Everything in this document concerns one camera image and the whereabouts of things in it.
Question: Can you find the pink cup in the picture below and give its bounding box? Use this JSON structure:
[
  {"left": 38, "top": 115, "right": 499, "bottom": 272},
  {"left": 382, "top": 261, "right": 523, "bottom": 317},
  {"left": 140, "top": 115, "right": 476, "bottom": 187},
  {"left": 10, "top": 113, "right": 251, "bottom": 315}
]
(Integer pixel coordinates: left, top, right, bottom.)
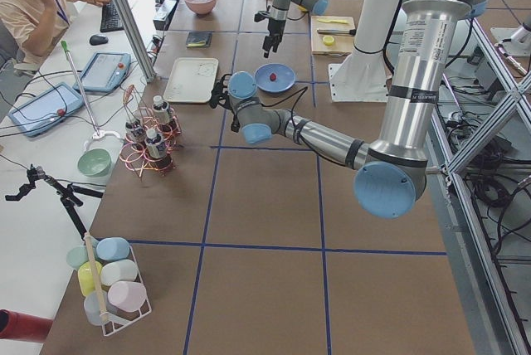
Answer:
[{"left": 108, "top": 281, "right": 147, "bottom": 312}]

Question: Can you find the grey folded cloth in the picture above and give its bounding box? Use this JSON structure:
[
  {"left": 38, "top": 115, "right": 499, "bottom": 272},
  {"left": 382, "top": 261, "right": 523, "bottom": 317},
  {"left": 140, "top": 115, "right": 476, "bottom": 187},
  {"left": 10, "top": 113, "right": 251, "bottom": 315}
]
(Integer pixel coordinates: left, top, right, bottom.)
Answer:
[{"left": 186, "top": 31, "right": 212, "bottom": 48}]

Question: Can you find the lemon half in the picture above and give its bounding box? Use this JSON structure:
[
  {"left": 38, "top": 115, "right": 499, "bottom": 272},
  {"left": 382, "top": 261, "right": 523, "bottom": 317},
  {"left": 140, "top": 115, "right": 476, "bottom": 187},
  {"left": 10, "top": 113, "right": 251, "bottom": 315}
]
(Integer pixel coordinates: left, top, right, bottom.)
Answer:
[{"left": 322, "top": 35, "right": 335, "bottom": 46}]

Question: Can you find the yellow cup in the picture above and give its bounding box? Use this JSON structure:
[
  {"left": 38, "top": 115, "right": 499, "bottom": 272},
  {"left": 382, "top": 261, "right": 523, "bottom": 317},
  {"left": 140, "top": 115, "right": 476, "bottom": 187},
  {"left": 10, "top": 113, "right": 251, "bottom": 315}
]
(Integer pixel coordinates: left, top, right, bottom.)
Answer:
[{"left": 77, "top": 261, "right": 95, "bottom": 297}]

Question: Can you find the black keyboard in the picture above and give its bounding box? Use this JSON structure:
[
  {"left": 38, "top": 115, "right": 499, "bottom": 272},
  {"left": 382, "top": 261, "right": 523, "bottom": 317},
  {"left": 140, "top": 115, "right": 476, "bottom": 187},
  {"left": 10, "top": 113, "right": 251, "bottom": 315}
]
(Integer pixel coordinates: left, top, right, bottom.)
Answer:
[{"left": 100, "top": 2, "right": 124, "bottom": 33}]

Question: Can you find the aluminium frame post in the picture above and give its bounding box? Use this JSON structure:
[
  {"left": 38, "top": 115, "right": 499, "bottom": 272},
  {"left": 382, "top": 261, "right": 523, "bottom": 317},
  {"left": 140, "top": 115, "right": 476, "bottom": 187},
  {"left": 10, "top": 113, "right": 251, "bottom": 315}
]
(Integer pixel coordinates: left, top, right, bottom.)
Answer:
[{"left": 112, "top": 0, "right": 156, "bottom": 83}]

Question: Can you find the pastel blue cup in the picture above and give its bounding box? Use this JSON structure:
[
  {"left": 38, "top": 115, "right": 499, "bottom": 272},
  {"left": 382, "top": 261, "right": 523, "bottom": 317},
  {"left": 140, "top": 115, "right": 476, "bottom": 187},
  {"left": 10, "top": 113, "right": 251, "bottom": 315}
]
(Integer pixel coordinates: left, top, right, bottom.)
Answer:
[{"left": 96, "top": 237, "right": 129, "bottom": 261}]

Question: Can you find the white wire cup rack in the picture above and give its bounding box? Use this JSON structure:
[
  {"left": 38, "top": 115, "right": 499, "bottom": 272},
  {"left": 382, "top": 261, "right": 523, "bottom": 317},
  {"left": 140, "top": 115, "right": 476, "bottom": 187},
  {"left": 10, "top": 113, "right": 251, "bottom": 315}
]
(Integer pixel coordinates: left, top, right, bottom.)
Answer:
[{"left": 68, "top": 232, "right": 153, "bottom": 337}]

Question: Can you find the yellow plastic knife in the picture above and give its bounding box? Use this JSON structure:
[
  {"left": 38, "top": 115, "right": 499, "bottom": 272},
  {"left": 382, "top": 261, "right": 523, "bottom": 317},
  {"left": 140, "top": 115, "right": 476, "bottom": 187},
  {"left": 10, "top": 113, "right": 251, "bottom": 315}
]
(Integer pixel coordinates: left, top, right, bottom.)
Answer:
[{"left": 317, "top": 18, "right": 350, "bottom": 25}]

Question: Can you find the cream bear tray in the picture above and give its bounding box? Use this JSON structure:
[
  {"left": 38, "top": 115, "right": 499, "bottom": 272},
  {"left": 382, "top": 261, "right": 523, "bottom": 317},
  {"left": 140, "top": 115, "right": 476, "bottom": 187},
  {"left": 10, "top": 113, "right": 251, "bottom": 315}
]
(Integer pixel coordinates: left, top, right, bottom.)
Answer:
[{"left": 163, "top": 57, "right": 219, "bottom": 104}]

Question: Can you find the white cup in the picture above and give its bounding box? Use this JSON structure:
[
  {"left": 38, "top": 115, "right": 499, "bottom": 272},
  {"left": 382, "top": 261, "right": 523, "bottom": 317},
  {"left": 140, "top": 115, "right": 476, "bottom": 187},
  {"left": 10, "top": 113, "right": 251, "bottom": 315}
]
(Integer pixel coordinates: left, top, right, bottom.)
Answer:
[{"left": 100, "top": 259, "right": 139, "bottom": 286}]

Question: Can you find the blue round plate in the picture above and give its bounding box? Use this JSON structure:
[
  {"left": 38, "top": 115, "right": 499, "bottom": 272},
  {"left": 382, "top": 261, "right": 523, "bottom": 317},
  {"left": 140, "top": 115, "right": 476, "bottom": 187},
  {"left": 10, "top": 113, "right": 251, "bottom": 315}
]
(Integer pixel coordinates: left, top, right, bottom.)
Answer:
[{"left": 254, "top": 63, "right": 296, "bottom": 94}]

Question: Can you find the black computer mouse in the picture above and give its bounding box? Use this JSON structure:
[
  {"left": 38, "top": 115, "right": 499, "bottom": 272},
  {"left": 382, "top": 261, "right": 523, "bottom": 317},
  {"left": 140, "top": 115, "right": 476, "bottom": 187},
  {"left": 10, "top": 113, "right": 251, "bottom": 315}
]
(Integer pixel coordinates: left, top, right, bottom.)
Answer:
[{"left": 89, "top": 34, "right": 109, "bottom": 46}]

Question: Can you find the seated person beige shirt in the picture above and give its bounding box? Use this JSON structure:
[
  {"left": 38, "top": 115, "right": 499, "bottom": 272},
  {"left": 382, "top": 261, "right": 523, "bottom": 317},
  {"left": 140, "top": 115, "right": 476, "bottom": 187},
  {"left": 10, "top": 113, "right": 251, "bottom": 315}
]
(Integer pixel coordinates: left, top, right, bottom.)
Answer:
[{"left": 1, "top": 0, "right": 111, "bottom": 65}]

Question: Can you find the steel knife handle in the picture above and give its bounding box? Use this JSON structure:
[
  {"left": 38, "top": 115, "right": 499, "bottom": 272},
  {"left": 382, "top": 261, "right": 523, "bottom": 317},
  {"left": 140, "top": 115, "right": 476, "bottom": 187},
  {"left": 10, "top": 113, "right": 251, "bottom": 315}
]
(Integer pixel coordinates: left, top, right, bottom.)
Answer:
[{"left": 317, "top": 28, "right": 357, "bottom": 36}]

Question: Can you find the black camera tripod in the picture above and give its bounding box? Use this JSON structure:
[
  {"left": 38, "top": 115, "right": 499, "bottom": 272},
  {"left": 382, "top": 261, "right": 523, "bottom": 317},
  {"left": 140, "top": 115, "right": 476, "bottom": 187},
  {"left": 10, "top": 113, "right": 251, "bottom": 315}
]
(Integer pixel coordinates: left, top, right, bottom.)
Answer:
[{"left": 4, "top": 163, "right": 105, "bottom": 244}]

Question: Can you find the copper wire bottle rack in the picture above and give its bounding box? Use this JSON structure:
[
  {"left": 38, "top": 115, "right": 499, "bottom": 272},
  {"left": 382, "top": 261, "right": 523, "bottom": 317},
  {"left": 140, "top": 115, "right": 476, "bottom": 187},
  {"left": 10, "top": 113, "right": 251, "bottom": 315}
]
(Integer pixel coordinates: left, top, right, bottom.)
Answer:
[{"left": 119, "top": 85, "right": 182, "bottom": 177}]

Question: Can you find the dark tea bottle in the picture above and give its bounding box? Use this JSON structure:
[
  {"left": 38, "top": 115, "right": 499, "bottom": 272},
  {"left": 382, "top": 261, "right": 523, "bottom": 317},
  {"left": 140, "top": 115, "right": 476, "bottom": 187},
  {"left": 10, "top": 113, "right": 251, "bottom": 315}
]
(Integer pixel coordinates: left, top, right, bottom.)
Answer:
[
  {"left": 125, "top": 114, "right": 145, "bottom": 144},
  {"left": 145, "top": 128, "right": 168, "bottom": 170},
  {"left": 153, "top": 95, "right": 172, "bottom": 132}
]

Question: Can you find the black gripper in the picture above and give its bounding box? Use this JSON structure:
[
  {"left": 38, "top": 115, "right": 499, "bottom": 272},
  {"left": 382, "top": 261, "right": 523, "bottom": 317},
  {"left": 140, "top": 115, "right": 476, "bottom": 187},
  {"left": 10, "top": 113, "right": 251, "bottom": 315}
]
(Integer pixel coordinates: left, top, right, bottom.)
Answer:
[
  {"left": 254, "top": 9, "right": 286, "bottom": 58},
  {"left": 208, "top": 73, "right": 231, "bottom": 109}
]

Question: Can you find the green bowl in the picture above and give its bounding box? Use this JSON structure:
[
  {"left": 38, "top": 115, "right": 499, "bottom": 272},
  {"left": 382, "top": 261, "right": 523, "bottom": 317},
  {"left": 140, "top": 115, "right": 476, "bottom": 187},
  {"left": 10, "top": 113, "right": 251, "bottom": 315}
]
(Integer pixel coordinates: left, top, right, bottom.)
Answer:
[{"left": 77, "top": 148, "right": 112, "bottom": 178}]

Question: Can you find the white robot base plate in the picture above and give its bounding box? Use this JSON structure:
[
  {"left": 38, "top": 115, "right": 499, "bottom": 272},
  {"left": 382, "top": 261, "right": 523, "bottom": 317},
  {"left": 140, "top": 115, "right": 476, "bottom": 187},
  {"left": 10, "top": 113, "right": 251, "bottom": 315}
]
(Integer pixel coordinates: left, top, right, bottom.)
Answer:
[{"left": 328, "top": 54, "right": 387, "bottom": 103}]

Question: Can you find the wooden cutting board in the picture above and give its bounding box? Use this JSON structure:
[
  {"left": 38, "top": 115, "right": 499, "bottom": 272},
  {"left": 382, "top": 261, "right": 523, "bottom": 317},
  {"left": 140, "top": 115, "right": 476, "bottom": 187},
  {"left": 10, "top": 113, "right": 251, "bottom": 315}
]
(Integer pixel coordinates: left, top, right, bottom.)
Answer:
[{"left": 310, "top": 16, "right": 356, "bottom": 56}]

